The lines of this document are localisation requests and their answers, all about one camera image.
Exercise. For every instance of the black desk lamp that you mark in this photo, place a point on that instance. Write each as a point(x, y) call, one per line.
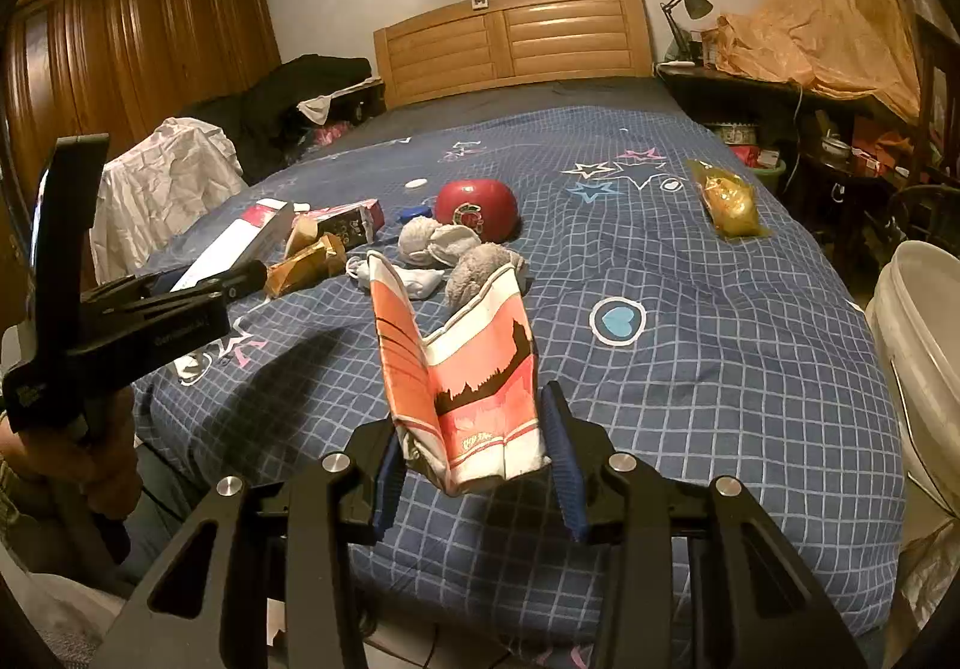
point(694, 5)

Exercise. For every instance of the clear plastic bag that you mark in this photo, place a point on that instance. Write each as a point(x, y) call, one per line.
point(930, 564)

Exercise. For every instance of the black clothes pile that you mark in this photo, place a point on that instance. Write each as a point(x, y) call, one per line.
point(300, 76)

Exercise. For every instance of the pink cloth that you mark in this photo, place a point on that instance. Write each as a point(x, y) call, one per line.
point(330, 136)

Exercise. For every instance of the blue bottle cap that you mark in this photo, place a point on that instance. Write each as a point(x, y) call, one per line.
point(414, 215)

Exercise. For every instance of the white plastic bucket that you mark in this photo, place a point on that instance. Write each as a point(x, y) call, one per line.
point(930, 354)

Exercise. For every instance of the yellow snack packet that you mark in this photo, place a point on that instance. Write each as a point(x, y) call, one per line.
point(727, 200)

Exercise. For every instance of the white sock ball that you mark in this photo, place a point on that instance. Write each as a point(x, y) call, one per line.
point(439, 241)

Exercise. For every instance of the green plastic basin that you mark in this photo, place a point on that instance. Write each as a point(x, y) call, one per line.
point(765, 178)

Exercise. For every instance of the white cloth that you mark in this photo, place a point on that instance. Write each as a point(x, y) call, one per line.
point(322, 106)

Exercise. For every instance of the flat white sock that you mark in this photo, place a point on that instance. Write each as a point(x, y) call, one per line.
point(416, 283)

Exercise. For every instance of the blue checked star-print blanket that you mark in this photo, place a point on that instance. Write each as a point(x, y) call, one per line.
point(675, 414)

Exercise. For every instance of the person's left hand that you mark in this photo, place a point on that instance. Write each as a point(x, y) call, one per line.
point(90, 481)

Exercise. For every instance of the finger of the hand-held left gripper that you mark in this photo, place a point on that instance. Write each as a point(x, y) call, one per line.
point(244, 279)
point(127, 285)

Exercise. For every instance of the small white bowl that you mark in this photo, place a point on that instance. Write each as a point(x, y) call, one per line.
point(836, 146)

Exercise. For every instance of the dark grey bed sheet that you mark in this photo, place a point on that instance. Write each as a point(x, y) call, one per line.
point(585, 95)

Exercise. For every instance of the black wicker bin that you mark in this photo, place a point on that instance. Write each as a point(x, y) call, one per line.
point(930, 211)

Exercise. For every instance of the long white box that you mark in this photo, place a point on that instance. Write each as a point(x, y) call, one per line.
point(232, 241)

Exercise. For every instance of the dark wooden chair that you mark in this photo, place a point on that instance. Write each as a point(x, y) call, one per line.
point(937, 84)

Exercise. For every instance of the dark red carton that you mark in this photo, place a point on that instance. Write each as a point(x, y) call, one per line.
point(345, 223)

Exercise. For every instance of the crumpled white shirt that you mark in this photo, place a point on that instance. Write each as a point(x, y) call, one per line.
point(172, 181)

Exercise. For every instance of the brown wooden wardrobe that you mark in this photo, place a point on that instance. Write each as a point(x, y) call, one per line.
point(150, 39)

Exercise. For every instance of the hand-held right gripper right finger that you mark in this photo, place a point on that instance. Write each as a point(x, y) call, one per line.
point(570, 481)

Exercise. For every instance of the crumpled brown packet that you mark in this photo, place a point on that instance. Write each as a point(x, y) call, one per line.
point(304, 268)

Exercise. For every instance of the orange cover cloth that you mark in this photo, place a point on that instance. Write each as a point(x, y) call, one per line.
point(825, 31)

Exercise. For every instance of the wooden slatted headboard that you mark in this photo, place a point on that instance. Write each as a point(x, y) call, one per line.
point(525, 46)

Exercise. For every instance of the dark wooden desk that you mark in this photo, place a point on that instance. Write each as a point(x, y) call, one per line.
point(765, 91)

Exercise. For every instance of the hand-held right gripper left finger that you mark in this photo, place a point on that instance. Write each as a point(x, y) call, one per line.
point(390, 489)

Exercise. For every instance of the grey sock ball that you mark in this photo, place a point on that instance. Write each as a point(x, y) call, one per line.
point(480, 275)

